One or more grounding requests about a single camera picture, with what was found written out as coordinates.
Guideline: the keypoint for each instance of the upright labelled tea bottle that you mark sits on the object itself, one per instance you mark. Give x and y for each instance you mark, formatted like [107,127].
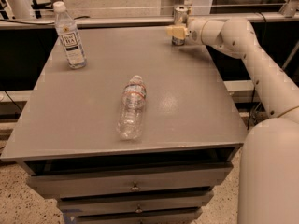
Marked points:
[67,31]

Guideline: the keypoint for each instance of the grey metal rail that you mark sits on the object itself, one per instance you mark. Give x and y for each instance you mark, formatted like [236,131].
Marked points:
[88,23]

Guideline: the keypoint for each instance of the white pipe top left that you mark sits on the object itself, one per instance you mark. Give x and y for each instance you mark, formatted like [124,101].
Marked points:
[21,9]

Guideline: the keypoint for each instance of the clear plastic water bottle lying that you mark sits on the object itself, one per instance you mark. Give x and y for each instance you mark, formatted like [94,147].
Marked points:
[133,102]

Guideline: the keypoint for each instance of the middle grey drawer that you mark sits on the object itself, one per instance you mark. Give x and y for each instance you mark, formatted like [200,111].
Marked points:
[138,203]

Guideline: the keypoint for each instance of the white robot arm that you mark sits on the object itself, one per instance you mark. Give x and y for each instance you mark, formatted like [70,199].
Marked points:
[269,163]

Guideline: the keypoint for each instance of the bottom grey drawer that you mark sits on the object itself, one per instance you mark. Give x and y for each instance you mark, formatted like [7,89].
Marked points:
[150,217]

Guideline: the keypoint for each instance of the top grey drawer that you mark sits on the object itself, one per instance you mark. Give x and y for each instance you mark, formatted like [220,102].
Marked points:
[129,181]

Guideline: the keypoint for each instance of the silver blue redbull can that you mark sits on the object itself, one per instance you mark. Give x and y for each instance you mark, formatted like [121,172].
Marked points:
[180,18]

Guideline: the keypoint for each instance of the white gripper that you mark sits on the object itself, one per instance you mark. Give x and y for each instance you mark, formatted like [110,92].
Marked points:
[194,31]

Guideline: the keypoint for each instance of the grey drawer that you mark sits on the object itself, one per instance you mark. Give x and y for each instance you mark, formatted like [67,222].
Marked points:
[129,181]
[138,203]
[150,217]

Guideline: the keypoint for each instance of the grey drawer cabinet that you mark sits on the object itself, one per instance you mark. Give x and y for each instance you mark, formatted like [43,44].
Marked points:
[141,135]

